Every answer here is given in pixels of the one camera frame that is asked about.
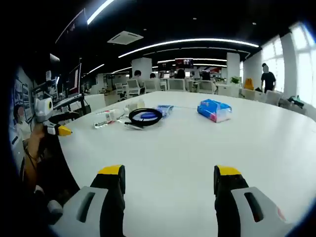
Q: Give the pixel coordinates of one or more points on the clear water bottle red label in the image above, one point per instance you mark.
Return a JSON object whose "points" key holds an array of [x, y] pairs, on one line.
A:
{"points": [[140, 103]]}

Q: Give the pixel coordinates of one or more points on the ceiling air vent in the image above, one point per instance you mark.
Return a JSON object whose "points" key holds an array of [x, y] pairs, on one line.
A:
{"points": [[125, 37]]}

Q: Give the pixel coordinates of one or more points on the yellow bag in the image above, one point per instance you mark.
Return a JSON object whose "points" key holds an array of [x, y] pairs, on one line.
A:
{"points": [[249, 83]]}

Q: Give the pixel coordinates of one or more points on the wall poster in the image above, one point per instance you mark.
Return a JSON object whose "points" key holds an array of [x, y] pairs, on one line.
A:
{"points": [[24, 93]]}

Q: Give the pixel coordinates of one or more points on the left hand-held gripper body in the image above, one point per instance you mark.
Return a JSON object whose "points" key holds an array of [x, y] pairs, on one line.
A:
{"points": [[40, 108]]}

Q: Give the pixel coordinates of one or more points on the white table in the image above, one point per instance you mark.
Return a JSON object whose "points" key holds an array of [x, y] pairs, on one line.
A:
{"points": [[172, 148]]}

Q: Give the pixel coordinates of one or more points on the person's left hand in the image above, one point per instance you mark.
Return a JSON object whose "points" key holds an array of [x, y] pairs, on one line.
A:
{"points": [[37, 137]]}

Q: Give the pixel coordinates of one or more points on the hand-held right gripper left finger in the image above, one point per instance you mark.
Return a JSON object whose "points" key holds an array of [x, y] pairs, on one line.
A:
{"points": [[108, 197]]}

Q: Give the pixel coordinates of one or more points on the wet wipes pack blue lid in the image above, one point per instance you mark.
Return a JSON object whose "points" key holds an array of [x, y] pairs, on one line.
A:
{"points": [[165, 110]]}

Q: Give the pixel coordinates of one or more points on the wall television screen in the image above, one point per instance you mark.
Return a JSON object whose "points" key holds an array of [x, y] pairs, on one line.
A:
{"points": [[184, 62]]}

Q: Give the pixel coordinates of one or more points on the white office chair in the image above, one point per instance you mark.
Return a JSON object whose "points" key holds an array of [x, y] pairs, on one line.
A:
{"points": [[119, 88], [151, 85], [207, 86], [176, 84], [133, 85]]}

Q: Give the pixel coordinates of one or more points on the computer monitor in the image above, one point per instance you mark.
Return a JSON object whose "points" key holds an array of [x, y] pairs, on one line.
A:
{"points": [[74, 79]]}

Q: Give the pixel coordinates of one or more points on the white low cabinet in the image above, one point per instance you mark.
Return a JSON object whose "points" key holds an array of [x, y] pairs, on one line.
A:
{"points": [[95, 102]]}

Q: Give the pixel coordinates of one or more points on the blue tissue pack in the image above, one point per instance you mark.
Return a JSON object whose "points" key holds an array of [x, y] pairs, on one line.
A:
{"points": [[214, 111]]}

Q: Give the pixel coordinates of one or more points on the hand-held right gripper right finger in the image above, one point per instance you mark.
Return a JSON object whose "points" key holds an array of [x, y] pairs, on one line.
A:
{"points": [[229, 202]]}

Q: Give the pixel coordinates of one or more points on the long ceiling light strip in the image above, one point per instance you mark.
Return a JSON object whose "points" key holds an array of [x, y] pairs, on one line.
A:
{"points": [[197, 40]]}

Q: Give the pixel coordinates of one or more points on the potted green plant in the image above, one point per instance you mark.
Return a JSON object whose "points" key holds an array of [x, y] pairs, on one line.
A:
{"points": [[235, 79]]}

